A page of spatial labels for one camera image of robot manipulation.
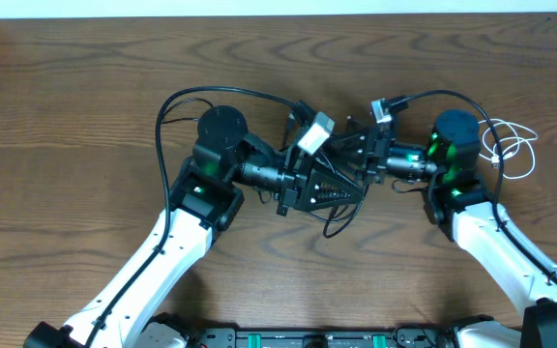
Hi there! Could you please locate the thick black USB cable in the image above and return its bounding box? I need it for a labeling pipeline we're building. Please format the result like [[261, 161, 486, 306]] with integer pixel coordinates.
[[285, 113, 371, 240]]

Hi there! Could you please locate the white USB cable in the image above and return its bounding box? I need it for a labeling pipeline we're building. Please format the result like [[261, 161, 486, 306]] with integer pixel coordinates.
[[478, 118, 540, 181]]

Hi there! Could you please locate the thin black USB cable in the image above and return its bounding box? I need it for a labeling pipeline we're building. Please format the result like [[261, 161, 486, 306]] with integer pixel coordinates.
[[160, 97, 216, 126]]

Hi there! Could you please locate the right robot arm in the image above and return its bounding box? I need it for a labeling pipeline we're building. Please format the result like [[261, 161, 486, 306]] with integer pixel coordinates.
[[325, 110, 557, 347]]

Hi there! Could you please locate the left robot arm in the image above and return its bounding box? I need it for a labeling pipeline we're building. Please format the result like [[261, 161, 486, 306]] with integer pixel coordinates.
[[23, 105, 365, 347]]

